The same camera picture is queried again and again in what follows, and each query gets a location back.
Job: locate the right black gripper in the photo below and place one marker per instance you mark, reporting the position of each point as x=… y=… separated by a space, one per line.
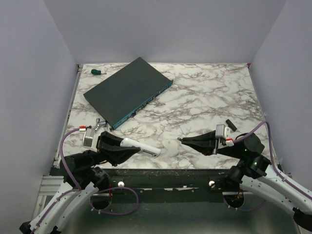
x=203 y=142

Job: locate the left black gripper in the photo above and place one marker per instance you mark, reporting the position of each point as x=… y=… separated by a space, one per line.
x=116 y=153

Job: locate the white battery cover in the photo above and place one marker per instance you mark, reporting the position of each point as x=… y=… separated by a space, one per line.
x=184 y=129

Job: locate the white remote control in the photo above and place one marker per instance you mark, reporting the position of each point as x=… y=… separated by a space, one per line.
x=145 y=149

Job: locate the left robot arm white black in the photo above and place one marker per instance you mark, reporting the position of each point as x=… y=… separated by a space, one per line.
x=82 y=178

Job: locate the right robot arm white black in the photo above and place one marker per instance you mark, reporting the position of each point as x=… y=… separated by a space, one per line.
x=257 y=174

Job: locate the chrome metal fitting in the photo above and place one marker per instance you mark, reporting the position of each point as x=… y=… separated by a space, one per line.
x=100 y=123

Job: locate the black rectangular bar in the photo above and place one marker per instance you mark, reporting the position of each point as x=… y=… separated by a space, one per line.
x=231 y=125

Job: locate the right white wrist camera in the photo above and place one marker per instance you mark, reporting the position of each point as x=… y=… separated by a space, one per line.
x=223 y=132

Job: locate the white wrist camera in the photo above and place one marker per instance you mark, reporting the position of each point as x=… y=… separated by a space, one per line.
x=223 y=132
x=88 y=137

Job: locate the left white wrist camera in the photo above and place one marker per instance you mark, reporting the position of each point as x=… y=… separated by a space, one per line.
x=88 y=137

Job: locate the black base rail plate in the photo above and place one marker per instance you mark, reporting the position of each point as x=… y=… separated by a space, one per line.
x=172 y=186

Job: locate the dark network switch blue front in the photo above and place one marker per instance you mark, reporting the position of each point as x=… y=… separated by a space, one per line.
x=120 y=96

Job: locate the green handled screwdriver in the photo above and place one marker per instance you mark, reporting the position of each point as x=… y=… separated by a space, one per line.
x=96 y=72

